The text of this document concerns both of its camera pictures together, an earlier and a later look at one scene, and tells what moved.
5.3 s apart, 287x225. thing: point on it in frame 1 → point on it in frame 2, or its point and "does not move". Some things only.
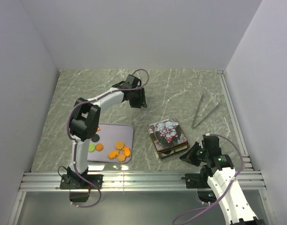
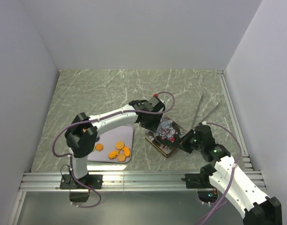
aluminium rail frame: [254, 179] does not move
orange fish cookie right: [126, 151] does not move
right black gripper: [189, 156] → [183, 143]
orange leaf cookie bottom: [121, 157] does not move
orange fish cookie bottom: [112, 154] does not move
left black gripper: [142, 101] → [154, 126]
